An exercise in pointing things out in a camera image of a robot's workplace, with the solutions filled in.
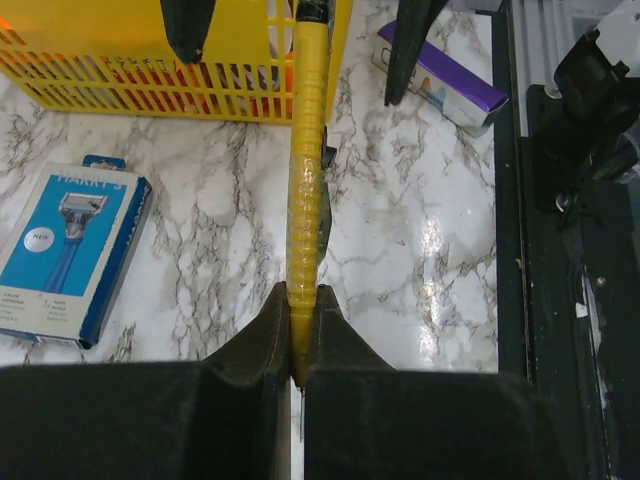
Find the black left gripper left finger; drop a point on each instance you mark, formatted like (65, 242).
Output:
(224, 417)

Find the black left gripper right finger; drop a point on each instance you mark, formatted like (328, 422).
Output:
(367, 420)

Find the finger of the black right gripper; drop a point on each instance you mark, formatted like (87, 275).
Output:
(413, 20)
(187, 24)

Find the yellow utility knife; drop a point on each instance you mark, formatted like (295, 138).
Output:
(304, 209)

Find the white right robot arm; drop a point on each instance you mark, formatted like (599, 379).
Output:
(597, 80)

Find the orange snack box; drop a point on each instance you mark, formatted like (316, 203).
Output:
(157, 87)

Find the purple white box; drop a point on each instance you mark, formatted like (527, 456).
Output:
(459, 86)

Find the blue razor box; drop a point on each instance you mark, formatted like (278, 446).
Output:
(62, 264)

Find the yellow plastic basket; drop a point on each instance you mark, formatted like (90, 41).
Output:
(241, 32)

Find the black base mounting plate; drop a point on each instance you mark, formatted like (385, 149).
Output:
(568, 295)

